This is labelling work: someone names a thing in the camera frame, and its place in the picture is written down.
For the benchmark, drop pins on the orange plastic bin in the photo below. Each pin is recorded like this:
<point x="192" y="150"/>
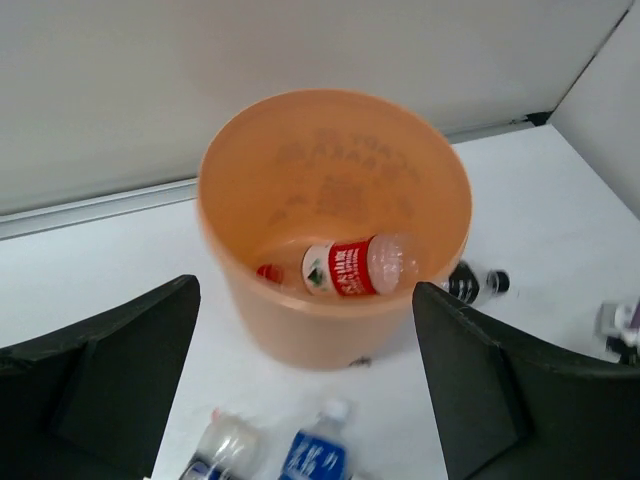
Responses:
<point x="321" y="166"/>

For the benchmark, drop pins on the black label small bottle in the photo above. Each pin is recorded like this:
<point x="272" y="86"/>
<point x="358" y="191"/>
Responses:
<point x="475" y="285"/>

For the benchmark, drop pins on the Pepsi label clear bottle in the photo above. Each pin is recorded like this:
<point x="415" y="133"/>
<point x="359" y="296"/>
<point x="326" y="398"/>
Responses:
<point x="230" y="447"/>

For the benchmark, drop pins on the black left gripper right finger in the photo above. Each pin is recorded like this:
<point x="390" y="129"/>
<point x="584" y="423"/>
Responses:
<point x="509" y="405"/>

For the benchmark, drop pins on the blue label clear bottle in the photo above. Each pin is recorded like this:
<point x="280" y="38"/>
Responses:
<point x="320" y="451"/>

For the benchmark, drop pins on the red label clear bottle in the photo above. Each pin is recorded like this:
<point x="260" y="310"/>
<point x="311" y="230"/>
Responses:
<point x="381" y="264"/>

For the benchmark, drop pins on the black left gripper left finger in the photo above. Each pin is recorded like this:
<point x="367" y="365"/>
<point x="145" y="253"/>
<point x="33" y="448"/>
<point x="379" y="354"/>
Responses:
<point x="91" y="400"/>

